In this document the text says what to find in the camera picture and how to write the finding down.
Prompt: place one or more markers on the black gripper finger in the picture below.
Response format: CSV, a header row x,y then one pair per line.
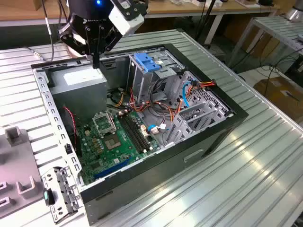
x,y
75,40
111,39

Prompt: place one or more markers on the metal disk bay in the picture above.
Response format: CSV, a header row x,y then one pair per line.
x,y
201,113

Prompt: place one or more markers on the blue plastic drive latch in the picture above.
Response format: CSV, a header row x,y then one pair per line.
x,y
146,63

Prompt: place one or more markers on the metal optical drive cage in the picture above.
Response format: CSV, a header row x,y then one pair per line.
x,y
142,82

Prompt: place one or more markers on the grey power supply unit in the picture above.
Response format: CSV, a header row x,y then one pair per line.
x,y
78,99

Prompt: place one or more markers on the wooden desk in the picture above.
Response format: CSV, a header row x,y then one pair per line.
x,y
19,13

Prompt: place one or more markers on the black RAM slot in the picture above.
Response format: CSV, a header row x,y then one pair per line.
x,y
140,131
137,132
131,134
134,133

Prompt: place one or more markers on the CPU socket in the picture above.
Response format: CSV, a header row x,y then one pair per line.
x,y
112,143

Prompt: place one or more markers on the green motherboard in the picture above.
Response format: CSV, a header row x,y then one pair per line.
x,y
118,156

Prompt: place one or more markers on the blue expansion slot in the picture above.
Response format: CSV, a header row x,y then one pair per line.
x,y
111,170

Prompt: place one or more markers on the grey parts rack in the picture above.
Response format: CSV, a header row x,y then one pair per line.
x,y
16,160

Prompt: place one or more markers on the black open PC case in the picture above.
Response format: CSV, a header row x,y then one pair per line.
x,y
165,165

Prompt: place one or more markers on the brown cardboard box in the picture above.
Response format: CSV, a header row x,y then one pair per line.
x,y
262,45

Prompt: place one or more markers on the flat labelled cardboard box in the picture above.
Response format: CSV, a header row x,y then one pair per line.
x,y
277,94

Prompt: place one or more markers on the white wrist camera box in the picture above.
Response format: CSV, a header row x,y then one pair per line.
x,y
125,23

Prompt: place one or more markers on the small black case switch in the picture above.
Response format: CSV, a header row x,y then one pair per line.
x,y
68,149

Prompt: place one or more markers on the metal card retention bracket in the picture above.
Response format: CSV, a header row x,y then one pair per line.
x,y
67,186

